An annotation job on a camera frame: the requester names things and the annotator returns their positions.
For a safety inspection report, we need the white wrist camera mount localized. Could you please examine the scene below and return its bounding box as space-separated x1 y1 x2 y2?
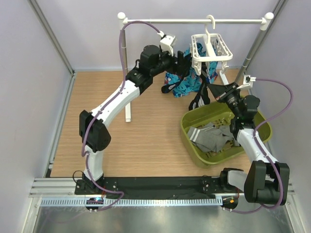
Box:
237 75 256 90
157 31 176 56

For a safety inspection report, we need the grey slotted cable duct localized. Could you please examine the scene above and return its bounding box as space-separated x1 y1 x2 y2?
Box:
40 197 223 208

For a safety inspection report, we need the blue patterned sock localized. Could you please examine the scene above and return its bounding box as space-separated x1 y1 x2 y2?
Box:
163 42 219 98

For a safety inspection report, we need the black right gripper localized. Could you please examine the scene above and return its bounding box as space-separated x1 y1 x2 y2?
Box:
208 82 242 118

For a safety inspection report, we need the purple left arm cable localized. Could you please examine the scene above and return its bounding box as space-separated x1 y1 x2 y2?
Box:
81 20 164 210

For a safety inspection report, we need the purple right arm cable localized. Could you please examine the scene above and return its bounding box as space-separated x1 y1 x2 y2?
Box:
230 78 294 214

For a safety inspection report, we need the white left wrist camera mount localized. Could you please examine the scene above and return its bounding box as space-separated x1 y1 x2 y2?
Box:
157 31 176 56

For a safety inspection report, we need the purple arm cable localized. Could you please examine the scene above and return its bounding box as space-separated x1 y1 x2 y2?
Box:
81 20 164 210
230 78 294 214

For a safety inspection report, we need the aluminium frame rail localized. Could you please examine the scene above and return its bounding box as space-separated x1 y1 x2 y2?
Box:
28 177 296 198

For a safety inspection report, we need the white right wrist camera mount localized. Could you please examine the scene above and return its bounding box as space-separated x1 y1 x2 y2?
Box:
237 75 256 90

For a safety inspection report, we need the green plastic basket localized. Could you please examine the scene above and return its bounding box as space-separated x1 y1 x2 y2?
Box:
179 99 273 168

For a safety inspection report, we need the black sock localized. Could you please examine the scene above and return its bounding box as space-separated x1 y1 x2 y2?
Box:
188 74 210 111
161 72 184 94

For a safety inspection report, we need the white clip hanger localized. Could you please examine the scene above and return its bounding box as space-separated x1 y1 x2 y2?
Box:
190 23 233 75

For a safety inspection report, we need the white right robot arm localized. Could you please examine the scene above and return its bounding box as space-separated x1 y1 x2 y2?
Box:
208 83 290 209

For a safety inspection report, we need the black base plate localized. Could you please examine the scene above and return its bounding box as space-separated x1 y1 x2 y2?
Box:
74 175 238 200

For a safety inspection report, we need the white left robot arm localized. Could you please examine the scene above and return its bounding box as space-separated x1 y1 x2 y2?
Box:
79 45 191 194

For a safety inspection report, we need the white clothes rack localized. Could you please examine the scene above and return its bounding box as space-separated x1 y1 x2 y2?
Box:
117 11 274 123

